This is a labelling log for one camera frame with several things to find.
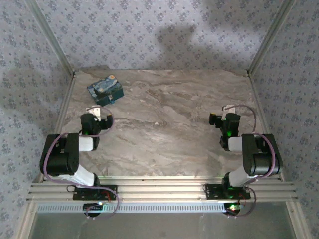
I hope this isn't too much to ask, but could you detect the teal starry night tin box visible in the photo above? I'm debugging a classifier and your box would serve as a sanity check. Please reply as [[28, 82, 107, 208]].
[[86, 74, 125, 107]]

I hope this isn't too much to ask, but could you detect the left control board green light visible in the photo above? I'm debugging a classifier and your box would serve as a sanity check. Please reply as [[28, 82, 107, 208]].
[[83, 202, 105, 212]]

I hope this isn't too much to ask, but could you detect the control board green light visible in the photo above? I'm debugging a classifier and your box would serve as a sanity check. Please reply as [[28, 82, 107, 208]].
[[224, 203, 244, 212], [83, 202, 105, 212]]

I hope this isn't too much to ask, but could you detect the right control board green light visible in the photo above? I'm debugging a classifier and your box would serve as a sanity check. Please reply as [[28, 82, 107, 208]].
[[224, 203, 244, 212]]

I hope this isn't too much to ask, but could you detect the aluminium extrusion mounting beam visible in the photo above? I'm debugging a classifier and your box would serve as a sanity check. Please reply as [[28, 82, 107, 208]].
[[26, 181, 299, 203]]

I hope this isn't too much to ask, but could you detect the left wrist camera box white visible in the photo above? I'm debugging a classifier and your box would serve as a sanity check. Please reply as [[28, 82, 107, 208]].
[[86, 106, 102, 120]]

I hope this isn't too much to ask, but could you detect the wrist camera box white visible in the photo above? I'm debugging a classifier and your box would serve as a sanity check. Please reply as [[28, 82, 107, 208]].
[[86, 106, 102, 120], [222, 104, 236, 116]]

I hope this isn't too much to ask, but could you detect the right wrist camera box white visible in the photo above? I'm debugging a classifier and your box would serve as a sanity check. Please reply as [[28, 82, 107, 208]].
[[222, 104, 236, 116]]

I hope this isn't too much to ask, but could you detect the aluminium table side rail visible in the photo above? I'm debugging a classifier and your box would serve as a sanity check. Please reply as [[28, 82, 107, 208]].
[[246, 74, 285, 181], [34, 73, 77, 182]]

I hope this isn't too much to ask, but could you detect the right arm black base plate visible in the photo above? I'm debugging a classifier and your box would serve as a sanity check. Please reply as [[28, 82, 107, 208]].
[[204, 183, 251, 200]]

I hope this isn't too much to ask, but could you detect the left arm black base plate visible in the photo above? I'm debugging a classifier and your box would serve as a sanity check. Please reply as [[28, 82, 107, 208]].
[[72, 184, 118, 200]]

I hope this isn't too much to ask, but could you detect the aluminium corner post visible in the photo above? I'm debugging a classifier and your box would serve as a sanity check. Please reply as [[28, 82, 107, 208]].
[[24, 0, 77, 78], [246, 0, 299, 77]]

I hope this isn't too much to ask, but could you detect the grey slotted cable duct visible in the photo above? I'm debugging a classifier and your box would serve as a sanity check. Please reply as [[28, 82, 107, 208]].
[[36, 203, 226, 214]]

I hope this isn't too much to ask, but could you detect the aluminium frame leg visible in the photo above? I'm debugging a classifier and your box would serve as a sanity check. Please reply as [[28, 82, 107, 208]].
[[14, 201, 38, 239], [285, 201, 312, 239]]

